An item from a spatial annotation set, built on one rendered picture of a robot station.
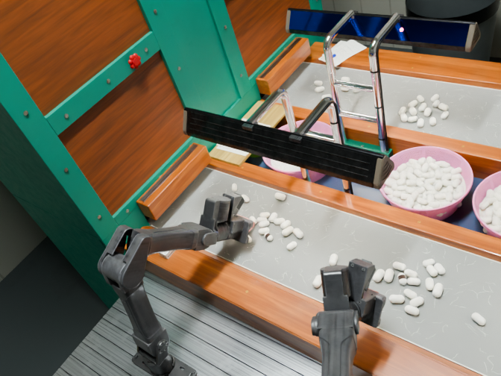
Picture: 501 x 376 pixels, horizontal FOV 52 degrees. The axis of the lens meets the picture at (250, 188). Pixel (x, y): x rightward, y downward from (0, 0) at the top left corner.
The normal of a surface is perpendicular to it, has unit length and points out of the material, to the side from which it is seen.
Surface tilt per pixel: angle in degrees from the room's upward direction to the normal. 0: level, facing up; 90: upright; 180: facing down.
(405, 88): 0
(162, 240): 90
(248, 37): 90
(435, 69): 0
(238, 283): 0
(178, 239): 87
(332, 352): 18
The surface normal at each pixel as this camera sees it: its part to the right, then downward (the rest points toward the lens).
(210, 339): -0.26, -0.69
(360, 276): -0.61, 0.07
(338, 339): -0.22, -0.88
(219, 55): 0.78, 0.26
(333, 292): -0.25, 0.02
